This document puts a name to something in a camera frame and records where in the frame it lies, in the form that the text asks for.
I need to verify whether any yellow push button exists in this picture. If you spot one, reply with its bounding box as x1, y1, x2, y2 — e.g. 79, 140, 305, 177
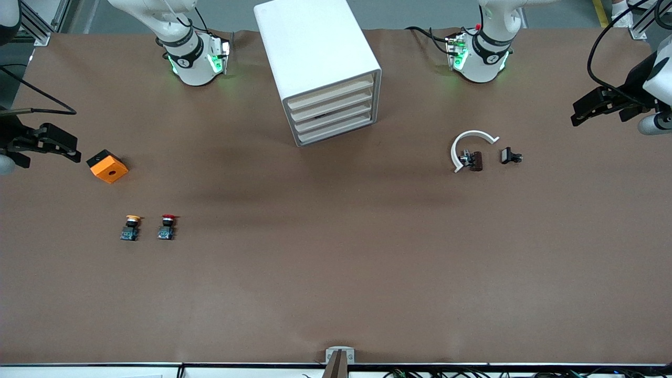
120, 214, 142, 242

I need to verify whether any red push button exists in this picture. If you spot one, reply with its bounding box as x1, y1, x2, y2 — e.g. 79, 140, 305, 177
157, 214, 180, 241

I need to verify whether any white drawer cabinet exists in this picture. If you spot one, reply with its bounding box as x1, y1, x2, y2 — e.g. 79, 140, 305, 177
254, 0, 382, 148

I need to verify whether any orange cube with hole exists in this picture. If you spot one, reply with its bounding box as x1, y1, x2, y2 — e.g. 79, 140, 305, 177
86, 150, 129, 184

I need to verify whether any brown block with metal clip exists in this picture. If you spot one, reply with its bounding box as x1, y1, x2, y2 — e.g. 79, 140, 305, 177
460, 150, 484, 172

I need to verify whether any brown paper table cover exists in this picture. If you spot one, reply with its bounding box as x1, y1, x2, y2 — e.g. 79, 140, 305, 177
0, 27, 672, 366

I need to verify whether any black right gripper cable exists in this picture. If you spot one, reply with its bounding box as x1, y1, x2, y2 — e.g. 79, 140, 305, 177
0, 65, 78, 116

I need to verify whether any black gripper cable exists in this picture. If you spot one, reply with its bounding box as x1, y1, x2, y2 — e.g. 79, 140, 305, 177
587, 0, 654, 103
0, 65, 78, 116

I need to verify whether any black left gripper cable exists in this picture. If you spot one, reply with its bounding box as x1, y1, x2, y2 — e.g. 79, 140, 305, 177
587, 0, 654, 103

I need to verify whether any aluminium frame profile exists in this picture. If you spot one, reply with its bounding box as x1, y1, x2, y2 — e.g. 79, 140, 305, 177
627, 0, 664, 40
18, 0, 70, 47

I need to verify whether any white curved plastic ring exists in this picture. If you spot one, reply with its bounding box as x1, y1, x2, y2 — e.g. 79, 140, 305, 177
450, 130, 500, 174

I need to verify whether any black arm base cable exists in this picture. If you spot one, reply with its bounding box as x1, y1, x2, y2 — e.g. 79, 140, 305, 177
405, 25, 458, 56

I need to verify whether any white table edge rail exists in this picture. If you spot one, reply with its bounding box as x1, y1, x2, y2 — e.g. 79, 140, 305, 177
0, 362, 672, 378

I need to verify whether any black cable bundle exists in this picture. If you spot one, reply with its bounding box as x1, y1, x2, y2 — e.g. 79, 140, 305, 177
382, 367, 596, 378

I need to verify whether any grey metal bracket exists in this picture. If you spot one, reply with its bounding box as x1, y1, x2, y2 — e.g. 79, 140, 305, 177
325, 346, 356, 378

